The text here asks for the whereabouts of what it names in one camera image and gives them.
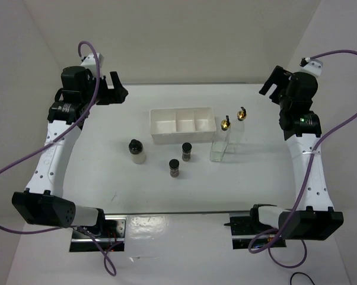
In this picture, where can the white divided organizer tray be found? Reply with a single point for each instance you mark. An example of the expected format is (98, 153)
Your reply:
(182, 125)

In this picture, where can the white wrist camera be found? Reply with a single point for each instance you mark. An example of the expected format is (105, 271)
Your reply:
(311, 66)
(89, 61)

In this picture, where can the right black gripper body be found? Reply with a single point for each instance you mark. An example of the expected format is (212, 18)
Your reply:
(278, 94)

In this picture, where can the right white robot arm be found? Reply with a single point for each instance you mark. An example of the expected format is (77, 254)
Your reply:
(313, 216)

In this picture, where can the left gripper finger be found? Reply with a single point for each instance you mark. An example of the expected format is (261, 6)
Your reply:
(103, 82)
(118, 93)

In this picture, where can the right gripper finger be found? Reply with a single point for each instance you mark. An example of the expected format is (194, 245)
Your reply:
(279, 72)
(278, 82)

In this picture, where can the glass oil bottle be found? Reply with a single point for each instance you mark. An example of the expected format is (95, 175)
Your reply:
(220, 140)
(237, 131)

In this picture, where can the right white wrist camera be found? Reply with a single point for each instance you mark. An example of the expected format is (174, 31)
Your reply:
(311, 66)

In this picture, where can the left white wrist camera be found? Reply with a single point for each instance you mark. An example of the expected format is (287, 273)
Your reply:
(89, 61)

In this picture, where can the white salt shaker black cap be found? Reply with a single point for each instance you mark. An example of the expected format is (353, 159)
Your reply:
(136, 150)

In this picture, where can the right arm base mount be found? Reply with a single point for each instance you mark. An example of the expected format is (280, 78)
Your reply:
(243, 230)

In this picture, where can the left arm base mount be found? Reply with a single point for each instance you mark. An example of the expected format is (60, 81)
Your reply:
(111, 237)

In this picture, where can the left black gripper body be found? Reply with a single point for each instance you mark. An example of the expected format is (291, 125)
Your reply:
(105, 97)

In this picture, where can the front spice jar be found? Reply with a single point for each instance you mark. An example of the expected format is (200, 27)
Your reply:
(174, 168)

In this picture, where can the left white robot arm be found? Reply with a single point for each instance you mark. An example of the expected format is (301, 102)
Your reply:
(42, 202)

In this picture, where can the spice jar near tray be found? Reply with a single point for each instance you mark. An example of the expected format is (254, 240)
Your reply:
(186, 151)

